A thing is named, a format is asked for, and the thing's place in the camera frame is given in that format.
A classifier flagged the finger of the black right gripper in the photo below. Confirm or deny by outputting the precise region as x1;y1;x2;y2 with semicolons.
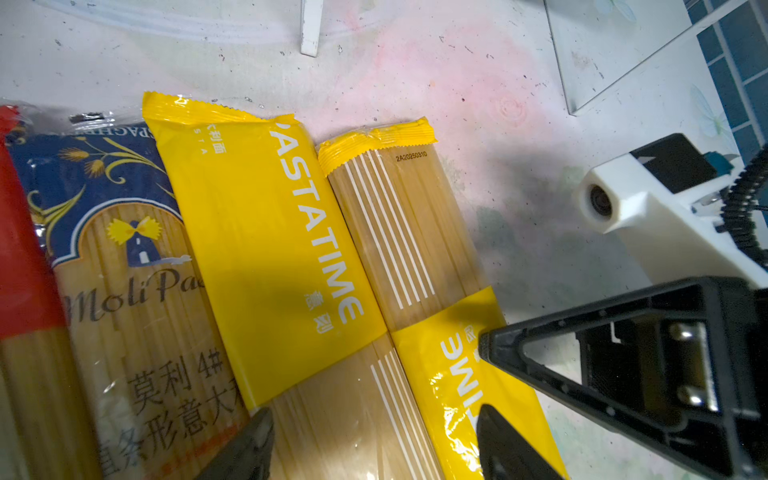
478;277;767;479

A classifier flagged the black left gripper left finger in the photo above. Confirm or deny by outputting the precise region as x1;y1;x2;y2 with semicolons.
196;407;275;480

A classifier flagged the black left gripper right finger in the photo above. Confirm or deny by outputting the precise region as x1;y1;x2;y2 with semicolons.
476;404;563;480

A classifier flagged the yellow pastatime bag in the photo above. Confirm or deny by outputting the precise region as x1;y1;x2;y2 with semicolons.
318;119;566;479
142;92;442;479

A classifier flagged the blue moli pasta bag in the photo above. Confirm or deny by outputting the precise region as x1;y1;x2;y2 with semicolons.
3;108;248;479

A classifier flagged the wooden two-tier shelf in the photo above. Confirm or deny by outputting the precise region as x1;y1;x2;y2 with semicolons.
300;0;324;58

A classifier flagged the red spaghetti bag inner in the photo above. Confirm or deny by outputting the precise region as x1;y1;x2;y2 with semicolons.
1;106;102;479

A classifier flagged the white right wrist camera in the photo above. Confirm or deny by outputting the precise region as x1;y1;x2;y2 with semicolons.
574;133;767;289

